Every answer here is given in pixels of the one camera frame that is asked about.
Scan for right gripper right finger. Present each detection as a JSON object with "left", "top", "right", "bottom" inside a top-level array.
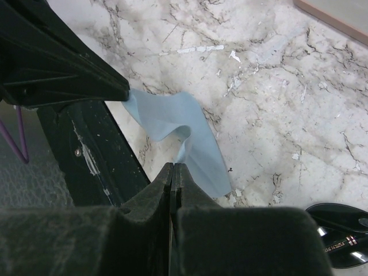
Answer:
[{"left": 171, "top": 164, "right": 332, "bottom": 275}]

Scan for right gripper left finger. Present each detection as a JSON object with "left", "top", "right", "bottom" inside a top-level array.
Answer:
[{"left": 1, "top": 163, "right": 174, "bottom": 275}]

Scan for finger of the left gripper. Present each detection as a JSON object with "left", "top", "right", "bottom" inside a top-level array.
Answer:
[{"left": 1, "top": 1, "right": 130, "bottom": 108}]

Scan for light blue cleaning cloth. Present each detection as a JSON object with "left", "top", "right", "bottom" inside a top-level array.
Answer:
[{"left": 122, "top": 89, "right": 231, "bottom": 198}]

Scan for pink glasses case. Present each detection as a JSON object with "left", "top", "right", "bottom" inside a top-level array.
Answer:
[{"left": 293, "top": 0, "right": 367, "bottom": 45}]

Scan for black sunglasses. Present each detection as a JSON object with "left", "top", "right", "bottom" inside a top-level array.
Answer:
[{"left": 306, "top": 203, "right": 367, "bottom": 269}]

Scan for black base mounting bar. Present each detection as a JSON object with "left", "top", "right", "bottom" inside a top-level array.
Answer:
[{"left": 37, "top": 101, "right": 150, "bottom": 206}]

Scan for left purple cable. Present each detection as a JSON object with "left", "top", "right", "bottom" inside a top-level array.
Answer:
[{"left": 0, "top": 105, "right": 30, "bottom": 164}]

